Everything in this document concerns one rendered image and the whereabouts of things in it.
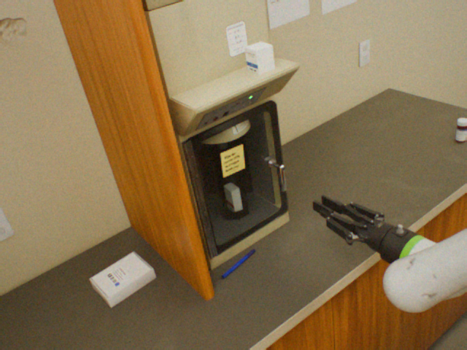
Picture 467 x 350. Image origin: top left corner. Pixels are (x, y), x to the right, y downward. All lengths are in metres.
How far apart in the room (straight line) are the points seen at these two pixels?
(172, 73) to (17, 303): 0.88
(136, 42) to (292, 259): 0.79
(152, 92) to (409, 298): 0.65
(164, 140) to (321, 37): 1.16
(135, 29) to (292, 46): 1.07
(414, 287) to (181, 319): 0.66
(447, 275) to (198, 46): 0.73
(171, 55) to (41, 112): 0.52
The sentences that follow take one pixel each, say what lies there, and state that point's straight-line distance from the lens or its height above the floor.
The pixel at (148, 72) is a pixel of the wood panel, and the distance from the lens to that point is 0.99.
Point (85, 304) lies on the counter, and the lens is 1.49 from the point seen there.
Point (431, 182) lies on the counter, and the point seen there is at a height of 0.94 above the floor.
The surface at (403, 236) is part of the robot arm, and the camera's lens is 1.12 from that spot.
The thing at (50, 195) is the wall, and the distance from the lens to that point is 1.59.
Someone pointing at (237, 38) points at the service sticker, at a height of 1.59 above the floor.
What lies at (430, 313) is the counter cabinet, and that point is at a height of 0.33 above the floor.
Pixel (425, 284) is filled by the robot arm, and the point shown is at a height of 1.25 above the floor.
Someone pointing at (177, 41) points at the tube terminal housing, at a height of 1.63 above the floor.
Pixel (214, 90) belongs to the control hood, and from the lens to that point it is 1.12.
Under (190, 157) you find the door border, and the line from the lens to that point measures 1.20.
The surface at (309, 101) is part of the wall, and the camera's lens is 2.09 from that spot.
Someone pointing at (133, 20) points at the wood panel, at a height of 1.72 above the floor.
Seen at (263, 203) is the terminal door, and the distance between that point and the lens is 1.43.
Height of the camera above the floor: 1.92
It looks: 32 degrees down
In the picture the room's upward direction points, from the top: 10 degrees counter-clockwise
